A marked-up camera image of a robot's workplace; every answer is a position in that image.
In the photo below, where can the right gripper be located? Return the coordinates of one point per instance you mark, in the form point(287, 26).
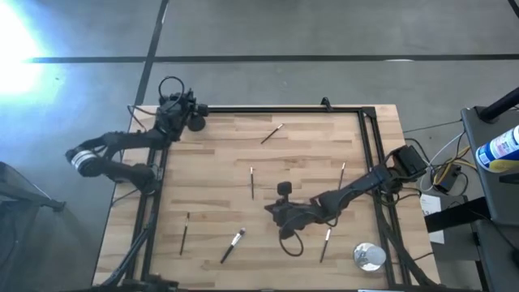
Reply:
point(292, 213)

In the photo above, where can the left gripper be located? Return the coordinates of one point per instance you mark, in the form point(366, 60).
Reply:
point(178, 107)

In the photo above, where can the thin black makeup brush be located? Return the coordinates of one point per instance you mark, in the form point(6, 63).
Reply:
point(341, 175)
point(271, 134)
point(251, 184)
point(325, 245)
point(184, 234)

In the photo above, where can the large fluffy makeup brush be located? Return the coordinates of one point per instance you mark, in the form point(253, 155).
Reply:
point(234, 243)

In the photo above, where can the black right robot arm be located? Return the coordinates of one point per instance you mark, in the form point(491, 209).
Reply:
point(357, 186)

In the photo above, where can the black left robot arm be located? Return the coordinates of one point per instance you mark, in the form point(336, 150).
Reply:
point(121, 140)

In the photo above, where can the black mesh pen cup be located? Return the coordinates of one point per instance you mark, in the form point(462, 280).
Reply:
point(196, 123)

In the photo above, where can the white paper sheet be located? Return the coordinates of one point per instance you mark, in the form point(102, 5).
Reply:
point(430, 204)

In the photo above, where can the black power supply box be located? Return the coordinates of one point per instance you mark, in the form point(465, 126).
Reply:
point(446, 182)

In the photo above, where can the dark chair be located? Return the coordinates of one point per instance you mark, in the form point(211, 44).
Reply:
point(20, 227)

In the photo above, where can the grey metal cart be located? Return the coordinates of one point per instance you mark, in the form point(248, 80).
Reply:
point(498, 194)

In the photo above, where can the blue white spray can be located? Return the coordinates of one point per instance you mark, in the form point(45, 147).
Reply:
point(500, 146)

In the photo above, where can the black pole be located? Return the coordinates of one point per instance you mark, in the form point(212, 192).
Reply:
point(500, 106)

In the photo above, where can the black aluminium table frame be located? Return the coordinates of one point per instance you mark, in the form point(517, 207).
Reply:
point(284, 109)

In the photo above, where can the black diagonal frame strut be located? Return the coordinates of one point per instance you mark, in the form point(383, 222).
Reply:
point(129, 255)
point(401, 251)

